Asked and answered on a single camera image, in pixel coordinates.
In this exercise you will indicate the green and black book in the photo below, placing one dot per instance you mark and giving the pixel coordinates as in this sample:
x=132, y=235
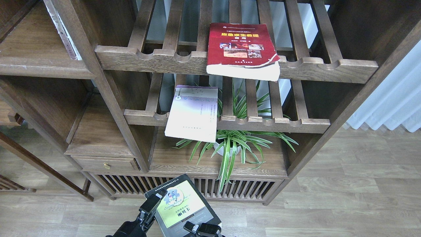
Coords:
x=182, y=203

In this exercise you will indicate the red cover book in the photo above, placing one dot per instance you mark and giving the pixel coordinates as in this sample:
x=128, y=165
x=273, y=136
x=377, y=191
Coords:
x=242, y=51

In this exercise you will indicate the upright book in shelf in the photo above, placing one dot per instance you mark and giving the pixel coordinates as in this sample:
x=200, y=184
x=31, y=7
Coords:
x=62, y=31

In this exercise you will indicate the dark wooden bookshelf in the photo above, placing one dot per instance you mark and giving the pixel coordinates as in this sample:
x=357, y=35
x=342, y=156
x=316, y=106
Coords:
x=105, y=108

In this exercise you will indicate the white lavender cover book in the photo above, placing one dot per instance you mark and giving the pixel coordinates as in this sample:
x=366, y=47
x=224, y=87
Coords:
x=193, y=114

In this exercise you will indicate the white plant pot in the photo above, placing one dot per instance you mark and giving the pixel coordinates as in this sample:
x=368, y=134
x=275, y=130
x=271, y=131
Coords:
x=220, y=149

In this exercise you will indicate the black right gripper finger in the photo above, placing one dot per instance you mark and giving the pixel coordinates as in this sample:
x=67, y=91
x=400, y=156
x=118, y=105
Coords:
x=203, y=229

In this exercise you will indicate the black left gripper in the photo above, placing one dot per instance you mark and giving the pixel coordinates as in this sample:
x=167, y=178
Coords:
x=140, y=227

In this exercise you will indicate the green spider plant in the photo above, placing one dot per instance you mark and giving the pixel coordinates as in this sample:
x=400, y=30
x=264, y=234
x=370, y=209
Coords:
x=240, y=140

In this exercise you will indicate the white pleated curtain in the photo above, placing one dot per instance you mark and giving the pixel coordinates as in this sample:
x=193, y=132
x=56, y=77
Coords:
x=397, y=100

